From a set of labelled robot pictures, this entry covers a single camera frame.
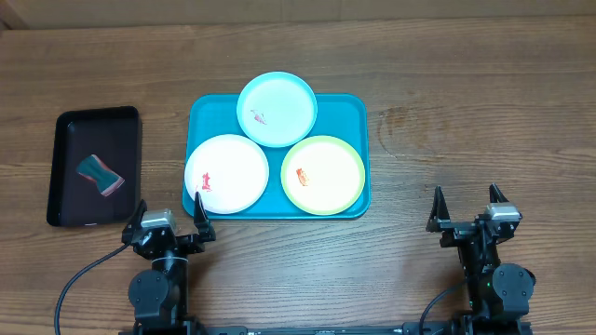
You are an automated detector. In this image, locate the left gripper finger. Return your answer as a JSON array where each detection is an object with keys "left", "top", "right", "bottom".
[
  {"left": 123, "top": 199, "right": 147, "bottom": 233},
  {"left": 193, "top": 191, "right": 212, "bottom": 233}
]

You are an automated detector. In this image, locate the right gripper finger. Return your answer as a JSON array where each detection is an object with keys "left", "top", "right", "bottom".
[
  {"left": 489, "top": 183, "right": 508, "bottom": 203},
  {"left": 427, "top": 186, "right": 451, "bottom": 223}
]

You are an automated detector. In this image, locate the white plate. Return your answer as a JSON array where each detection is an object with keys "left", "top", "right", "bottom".
[{"left": 184, "top": 134, "right": 269, "bottom": 215}]

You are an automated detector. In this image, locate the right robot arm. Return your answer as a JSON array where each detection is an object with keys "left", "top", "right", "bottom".
[{"left": 418, "top": 183, "right": 536, "bottom": 335}]

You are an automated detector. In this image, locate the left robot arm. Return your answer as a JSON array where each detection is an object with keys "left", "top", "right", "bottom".
[{"left": 122, "top": 194, "right": 216, "bottom": 335}]

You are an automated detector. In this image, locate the black rectangular tray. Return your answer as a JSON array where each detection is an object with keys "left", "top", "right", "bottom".
[{"left": 47, "top": 106, "right": 142, "bottom": 227}]

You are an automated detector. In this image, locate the yellow-green plate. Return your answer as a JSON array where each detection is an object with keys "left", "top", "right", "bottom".
[{"left": 280, "top": 135, "right": 366, "bottom": 216}]

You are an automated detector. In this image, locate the light blue plate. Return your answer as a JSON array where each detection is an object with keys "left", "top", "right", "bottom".
[{"left": 237, "top": 72, "right": 318, "bottom": 148}]

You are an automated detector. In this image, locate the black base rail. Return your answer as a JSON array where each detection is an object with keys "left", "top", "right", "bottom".
[{"left": 118, "top": 320, "right": 534, "bottom": 335}]

